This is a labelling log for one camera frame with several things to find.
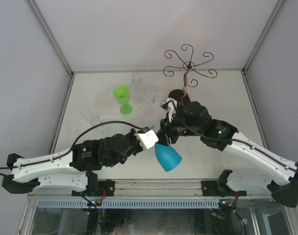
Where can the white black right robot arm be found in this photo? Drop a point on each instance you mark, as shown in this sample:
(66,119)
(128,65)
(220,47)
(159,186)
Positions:
(280,175)

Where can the green plastic wine glass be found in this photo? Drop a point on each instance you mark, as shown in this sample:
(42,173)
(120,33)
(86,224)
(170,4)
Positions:
(122,96)

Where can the blue plastic wine glass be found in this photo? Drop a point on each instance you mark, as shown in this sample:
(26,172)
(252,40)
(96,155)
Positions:
(167,157)

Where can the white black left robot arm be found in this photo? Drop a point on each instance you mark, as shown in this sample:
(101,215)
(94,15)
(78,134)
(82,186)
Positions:
(75,168)

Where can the blue slotted cable duct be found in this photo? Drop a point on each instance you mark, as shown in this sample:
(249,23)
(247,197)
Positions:
(162,203)

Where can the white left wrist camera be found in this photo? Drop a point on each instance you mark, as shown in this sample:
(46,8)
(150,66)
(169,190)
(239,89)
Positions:
(147,139)

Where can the aluminium mounting rail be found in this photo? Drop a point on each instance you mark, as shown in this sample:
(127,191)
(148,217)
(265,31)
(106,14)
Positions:
(129,188)

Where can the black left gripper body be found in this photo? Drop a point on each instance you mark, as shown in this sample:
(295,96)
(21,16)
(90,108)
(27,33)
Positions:
(135,148)

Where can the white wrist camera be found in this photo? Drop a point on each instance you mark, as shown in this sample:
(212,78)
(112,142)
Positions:
(170,106)
(147,139)

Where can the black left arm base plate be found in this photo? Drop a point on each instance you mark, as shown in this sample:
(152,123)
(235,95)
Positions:
(107,188)

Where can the clear flute glass front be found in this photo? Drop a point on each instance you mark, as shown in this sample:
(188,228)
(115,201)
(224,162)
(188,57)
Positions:
(95,120)

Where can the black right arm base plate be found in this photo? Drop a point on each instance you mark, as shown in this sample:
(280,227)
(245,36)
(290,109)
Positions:
(210,188)

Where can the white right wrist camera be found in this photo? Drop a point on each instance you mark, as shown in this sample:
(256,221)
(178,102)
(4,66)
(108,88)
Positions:
(170,106)

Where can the clear glass left rear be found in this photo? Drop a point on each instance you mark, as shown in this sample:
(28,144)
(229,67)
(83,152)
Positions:
(85,112)

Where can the clear wine glass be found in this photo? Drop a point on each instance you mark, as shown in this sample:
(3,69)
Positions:
(149,98)

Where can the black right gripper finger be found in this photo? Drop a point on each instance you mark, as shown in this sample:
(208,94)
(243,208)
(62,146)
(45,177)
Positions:
(163,131)
(163,138)

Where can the clear tall champagne flute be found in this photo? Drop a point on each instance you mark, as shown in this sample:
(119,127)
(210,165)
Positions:
(137,84)

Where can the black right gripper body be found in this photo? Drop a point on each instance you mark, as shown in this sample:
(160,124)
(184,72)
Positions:
(176,128)

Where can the metal wine glass rack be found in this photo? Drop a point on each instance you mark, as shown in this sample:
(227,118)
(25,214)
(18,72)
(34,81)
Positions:
(188,66)

